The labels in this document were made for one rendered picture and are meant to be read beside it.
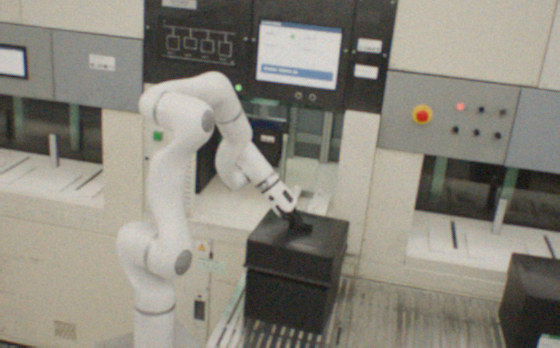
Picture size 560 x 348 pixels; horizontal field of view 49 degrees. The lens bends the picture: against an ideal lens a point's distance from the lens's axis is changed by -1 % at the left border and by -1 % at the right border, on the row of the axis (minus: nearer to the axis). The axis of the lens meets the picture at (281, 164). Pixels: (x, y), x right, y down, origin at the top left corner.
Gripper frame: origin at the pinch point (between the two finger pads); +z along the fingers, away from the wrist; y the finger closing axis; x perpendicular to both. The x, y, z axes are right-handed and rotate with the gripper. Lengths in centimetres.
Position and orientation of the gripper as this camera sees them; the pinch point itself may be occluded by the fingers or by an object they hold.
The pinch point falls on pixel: (298, 222)
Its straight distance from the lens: 206.6
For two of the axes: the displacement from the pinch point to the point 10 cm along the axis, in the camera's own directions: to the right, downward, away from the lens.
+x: -7.4, 5.3, 4.2
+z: 6.1, 7.8, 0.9
